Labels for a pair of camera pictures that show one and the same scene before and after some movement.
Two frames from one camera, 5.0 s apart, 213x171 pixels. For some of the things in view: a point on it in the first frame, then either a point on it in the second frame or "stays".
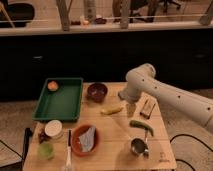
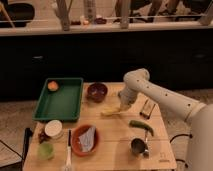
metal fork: x=146 y=151 stays
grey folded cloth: x=87 y=139 stays
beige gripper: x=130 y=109 to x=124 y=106
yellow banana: x=111 y=110 stays
